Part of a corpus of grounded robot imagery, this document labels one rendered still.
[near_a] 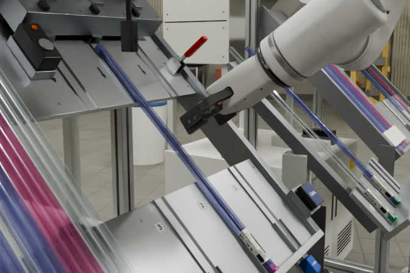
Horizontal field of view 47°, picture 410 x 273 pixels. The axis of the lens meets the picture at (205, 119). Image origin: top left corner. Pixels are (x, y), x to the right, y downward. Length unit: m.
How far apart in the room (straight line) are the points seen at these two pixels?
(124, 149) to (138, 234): 0.56
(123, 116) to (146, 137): 3.06
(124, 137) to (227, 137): 0.32
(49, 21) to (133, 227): 0.37
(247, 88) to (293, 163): 0.51
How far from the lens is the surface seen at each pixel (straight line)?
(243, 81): 0.68
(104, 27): 0.92
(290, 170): 1.17
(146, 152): 4.28
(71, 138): 1.27
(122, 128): 1.19
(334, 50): 0.66
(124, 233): 0.65
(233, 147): 0.98
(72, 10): 0.86
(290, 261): 0.82
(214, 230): 0.76
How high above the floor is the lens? 1.08
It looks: 9 degrees down
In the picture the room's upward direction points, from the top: straight up
